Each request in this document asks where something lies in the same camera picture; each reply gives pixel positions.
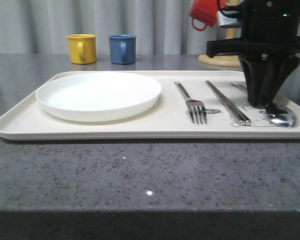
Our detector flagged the blue enamel mug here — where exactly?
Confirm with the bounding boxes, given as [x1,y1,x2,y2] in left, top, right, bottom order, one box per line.
[108,34,137,65]

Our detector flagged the silver metal spoon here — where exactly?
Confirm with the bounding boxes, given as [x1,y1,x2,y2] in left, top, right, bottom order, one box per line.
[230,82,297,129]

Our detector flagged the silver metal fork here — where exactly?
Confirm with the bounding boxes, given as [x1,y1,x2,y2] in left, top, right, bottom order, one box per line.
[174,81,208,126]

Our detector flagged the white round plate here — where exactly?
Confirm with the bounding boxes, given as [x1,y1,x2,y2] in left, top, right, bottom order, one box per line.
[36,72,162,123]

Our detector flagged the red enamel mug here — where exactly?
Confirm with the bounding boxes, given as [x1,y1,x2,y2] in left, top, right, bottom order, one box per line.
[189,0,219,32]

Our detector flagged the wooden mug tree stand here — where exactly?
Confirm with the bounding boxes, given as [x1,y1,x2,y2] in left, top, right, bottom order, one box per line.
[197,0,243,68]

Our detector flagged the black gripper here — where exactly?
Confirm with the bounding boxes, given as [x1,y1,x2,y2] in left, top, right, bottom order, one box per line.
[206,0,300,107]

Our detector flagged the cream rabbit serving tray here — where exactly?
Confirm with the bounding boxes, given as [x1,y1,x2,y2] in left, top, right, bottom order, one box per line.
[0,70,300,141]

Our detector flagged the yellow enamel mug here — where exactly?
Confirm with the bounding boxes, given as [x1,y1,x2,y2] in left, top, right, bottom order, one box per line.
[66,33,97,65]

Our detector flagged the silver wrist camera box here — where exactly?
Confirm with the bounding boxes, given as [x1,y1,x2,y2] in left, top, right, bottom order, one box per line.
[216,11,242,29]

